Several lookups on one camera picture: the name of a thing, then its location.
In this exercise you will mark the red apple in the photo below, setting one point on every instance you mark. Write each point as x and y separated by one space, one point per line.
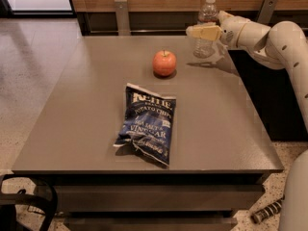
164 63

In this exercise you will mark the metal bracket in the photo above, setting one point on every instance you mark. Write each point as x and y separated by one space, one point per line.
266 11
122 17

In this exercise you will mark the grey table drawer unit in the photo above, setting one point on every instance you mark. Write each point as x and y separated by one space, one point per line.
153 202

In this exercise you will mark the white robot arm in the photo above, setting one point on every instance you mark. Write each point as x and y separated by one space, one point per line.
282 46

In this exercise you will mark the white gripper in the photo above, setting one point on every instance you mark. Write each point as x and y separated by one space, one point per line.
233 28

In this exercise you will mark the white power strip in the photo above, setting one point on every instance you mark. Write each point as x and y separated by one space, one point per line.
267 212

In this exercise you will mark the left metal bracket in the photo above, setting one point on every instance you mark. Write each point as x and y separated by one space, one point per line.
122 17

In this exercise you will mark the right metal bracket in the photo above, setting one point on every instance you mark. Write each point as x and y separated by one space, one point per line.
266 11

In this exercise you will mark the black chair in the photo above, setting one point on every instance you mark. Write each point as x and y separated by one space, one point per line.
8 201

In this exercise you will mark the blue Kettle chip bag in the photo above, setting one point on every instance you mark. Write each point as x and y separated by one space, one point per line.
147 123

